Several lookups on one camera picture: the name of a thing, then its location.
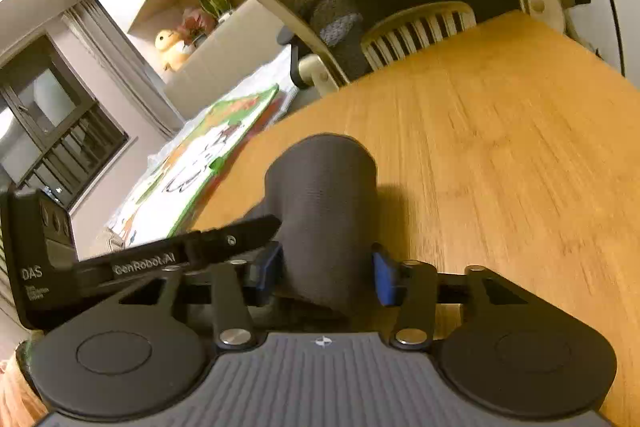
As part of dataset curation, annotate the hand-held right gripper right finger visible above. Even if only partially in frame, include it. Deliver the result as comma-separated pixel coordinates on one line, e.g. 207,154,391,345
371,243,531,352

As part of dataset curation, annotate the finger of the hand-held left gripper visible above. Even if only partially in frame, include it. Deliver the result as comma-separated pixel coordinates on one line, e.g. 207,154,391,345
180,215,282,258

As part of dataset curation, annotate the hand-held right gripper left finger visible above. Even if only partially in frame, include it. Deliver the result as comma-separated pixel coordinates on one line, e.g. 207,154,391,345
117,242,286,349

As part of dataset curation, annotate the dark grey garment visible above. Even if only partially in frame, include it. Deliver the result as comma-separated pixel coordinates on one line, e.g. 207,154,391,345
245,134,379,315

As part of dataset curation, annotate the dark framed window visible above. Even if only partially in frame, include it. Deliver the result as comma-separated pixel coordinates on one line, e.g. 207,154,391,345
0,34,129,210

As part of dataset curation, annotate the orange fuzzy cloth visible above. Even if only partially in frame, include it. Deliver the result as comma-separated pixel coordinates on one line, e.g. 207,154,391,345
0,342,43,427

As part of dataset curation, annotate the yellow plush toy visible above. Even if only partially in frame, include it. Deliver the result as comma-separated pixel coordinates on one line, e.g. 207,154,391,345
154,29,194,71

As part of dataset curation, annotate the grey curtain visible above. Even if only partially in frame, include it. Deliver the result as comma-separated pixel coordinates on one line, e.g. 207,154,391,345
62,0,186,140

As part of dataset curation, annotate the red flowering potted plant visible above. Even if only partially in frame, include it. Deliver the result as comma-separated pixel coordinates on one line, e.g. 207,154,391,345
180,7,217,48

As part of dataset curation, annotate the green potted plant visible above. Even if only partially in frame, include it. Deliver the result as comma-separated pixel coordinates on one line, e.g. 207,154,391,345
199,0,235,24

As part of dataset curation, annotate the cream slatted chair support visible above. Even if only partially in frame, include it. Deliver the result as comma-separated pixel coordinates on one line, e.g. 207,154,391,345
360,2,477,70

